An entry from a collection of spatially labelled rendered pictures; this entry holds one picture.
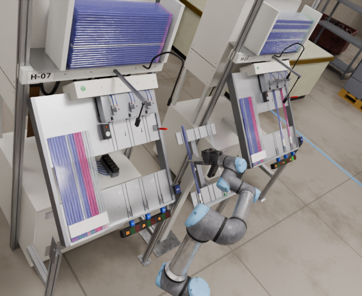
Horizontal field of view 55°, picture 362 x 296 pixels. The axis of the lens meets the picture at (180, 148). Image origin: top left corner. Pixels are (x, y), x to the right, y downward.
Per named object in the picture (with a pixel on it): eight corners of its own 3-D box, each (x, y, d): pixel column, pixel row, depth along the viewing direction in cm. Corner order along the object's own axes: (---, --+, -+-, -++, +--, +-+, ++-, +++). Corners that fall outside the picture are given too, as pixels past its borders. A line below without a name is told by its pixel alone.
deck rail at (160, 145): (169, 199, 215) (175, 200, 210) (166, 201, 213) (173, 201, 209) (146, 84, 207) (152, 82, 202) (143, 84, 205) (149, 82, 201)
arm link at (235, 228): (248, 242, 139) (264, 185, 181) (223, 228, 140) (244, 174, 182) (235, 261, 144) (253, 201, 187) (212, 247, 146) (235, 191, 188)
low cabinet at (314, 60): (223, 37, 674) (241, -4, 627) (307, 100, 574) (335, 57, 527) (155, 37, 566) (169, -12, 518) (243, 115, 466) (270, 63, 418)
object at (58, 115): (154, 139, 209) (159, 139, 205) (46, 167, 166) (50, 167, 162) (144, 84, 205) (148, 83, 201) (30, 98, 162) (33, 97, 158)
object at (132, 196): (169, 199, 211) (172, 199, 209) (66, 242, 169) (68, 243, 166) (163, 168, 209) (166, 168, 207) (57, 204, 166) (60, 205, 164)
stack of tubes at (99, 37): (158, 62, 189) (173, 14, 173) (69, 69, 156) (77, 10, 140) (145, 50, 195) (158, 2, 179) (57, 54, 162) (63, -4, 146)
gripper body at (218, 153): (209, 147, 203) (225, 150, 194) (209, 161, 205) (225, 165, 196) (200, 150, 198) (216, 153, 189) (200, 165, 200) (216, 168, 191)
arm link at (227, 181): (235, 194, 176) (244, 175, 180) (216, 183, 178) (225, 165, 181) (232, 197, 184) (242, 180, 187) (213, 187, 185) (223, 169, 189)
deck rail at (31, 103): (64, 243, 171) (70, 245, 166) (60, 245, 169) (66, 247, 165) (30, 98, 162) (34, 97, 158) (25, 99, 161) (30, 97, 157)
